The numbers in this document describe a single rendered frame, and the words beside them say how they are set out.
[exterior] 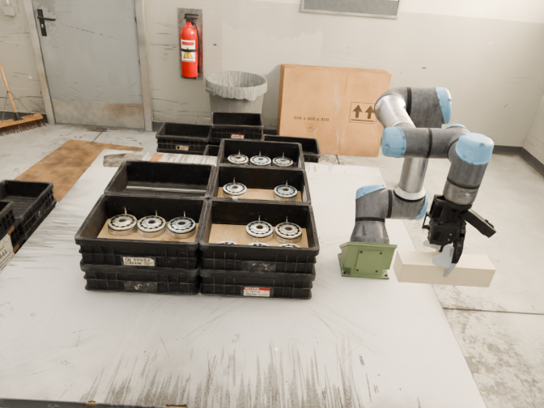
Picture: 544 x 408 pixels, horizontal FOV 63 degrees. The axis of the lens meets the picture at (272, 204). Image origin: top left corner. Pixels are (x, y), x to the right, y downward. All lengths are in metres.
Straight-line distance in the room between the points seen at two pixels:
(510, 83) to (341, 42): 1.75
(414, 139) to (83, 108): 4.20
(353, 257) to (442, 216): 0.63
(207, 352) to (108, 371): 0.29
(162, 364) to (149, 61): 3.63
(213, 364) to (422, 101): 1.03
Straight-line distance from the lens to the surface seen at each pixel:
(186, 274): 1.53
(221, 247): 1.45
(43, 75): 5.03
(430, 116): 1.51
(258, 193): 1.94
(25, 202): 2.95
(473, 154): 1.06
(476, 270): 1.25
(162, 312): 1.56
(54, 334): 1.57
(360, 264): 1.71
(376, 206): 1.71
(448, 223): 1.15
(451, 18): 4.70
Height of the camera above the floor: 1.79
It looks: 31 degrees down
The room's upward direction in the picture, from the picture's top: 5 degrees clockwise
